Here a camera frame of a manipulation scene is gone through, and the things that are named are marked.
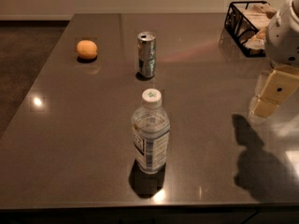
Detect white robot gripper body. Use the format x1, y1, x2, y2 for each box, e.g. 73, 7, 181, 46
265, 0, 299, 67

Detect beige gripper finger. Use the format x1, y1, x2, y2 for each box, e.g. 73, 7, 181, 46
254, 71, 271, 94
250, 66, 299, 118

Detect clear plastic water bottle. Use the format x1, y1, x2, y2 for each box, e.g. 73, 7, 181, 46
131, 89, 170, 175

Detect snack packets in basket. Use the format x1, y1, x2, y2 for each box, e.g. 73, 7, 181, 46
241, 3, 276, 49

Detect silver aluminium drink can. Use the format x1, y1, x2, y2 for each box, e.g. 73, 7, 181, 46
137, 31, 156, 78

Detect orange round fruit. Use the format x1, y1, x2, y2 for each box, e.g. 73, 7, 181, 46
76, 40, 97, 60

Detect black wire basket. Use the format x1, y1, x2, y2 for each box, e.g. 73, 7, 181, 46
224, 1, 267, 57

